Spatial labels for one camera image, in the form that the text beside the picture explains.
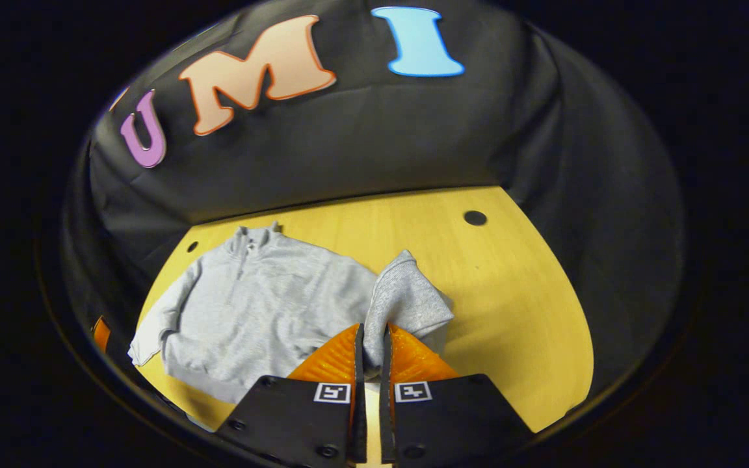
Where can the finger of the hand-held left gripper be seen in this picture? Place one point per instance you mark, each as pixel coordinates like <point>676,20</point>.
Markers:
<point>101,335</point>

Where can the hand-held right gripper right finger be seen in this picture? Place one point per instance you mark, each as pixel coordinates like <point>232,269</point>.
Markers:
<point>386,390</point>

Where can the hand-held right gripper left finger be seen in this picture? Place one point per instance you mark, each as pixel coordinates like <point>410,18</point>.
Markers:
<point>359,390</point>

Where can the grey zip-neck sweatshirt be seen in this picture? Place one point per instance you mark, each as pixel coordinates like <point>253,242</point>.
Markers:
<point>270,305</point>

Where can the black backdrop cloth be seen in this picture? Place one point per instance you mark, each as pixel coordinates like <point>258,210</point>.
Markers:
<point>361,149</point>

